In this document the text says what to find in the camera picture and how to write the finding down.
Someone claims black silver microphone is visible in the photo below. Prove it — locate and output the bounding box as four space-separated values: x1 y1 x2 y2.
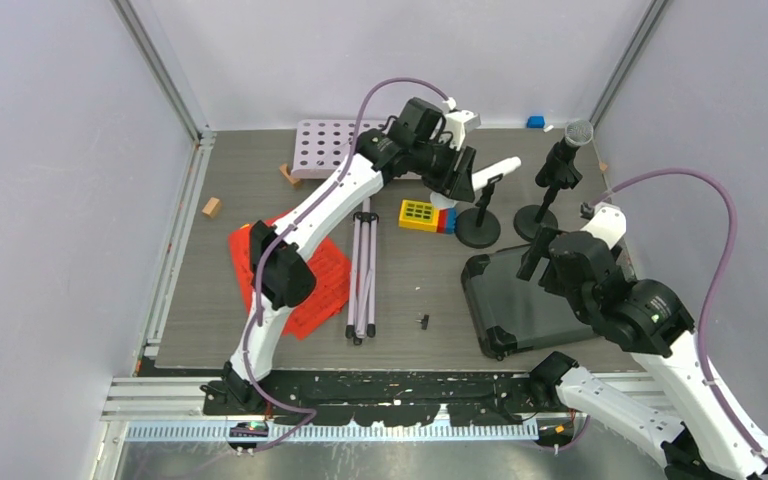
535 119 594 189

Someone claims red sheet music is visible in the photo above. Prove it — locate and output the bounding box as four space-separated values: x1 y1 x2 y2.
228 223 254 313
282 238 351 340

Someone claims tan arch block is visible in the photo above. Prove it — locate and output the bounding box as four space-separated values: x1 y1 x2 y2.
279 164 303 189

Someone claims small black knob screw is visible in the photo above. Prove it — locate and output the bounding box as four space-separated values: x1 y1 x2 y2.
417 314 430 330

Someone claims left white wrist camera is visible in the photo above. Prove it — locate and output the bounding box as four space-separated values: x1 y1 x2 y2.
439 97 481 151

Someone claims black carrying case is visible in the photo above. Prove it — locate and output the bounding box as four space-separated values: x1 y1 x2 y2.
460 243 637 361

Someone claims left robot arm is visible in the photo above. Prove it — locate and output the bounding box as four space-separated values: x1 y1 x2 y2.
201 98 481 414

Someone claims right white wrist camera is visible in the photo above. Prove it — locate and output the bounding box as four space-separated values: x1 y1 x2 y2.
580 202 627 249

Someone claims tan wooden block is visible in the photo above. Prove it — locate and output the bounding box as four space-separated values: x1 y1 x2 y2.
201 197 223 219

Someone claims white music stand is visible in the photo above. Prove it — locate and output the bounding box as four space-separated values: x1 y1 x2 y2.
286 119 379 346

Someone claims black mic stand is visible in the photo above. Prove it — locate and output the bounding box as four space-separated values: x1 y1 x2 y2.
455 175 502 249
513 182 560 241

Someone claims white toy microphone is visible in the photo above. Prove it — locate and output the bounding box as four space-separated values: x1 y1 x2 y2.
430 156 522 210

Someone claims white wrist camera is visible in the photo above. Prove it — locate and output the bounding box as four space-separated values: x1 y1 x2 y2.
580 202 627 249
439 97 481 151

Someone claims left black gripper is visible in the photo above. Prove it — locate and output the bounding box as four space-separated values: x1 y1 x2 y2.
409 134 474 200

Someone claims yellow red blue toy block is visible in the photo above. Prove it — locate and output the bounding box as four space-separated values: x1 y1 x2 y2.
398 199 457 234

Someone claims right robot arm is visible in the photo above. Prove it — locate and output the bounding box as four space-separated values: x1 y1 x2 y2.
517 227 768 479

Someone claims small blue block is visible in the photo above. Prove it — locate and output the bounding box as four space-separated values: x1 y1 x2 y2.
526 115 546 129

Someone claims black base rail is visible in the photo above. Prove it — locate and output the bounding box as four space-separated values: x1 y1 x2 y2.
102 367 677 444

